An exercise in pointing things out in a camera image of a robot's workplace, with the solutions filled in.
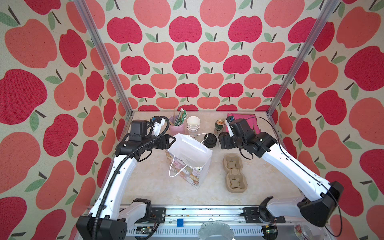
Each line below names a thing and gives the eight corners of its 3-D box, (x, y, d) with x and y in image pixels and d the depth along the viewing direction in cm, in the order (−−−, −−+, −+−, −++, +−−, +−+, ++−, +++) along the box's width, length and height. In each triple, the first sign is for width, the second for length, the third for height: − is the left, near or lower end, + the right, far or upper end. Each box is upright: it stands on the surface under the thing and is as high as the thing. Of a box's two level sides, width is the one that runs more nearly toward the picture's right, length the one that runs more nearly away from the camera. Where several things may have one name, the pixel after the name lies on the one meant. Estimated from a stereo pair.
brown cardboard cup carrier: (226, 194, 82) (228, 191, 77) (221, 158, 97) (222, 153, 91) (246, 194, 82) (249, 191, 77) (238, 158, 97) (240, 153, 91)
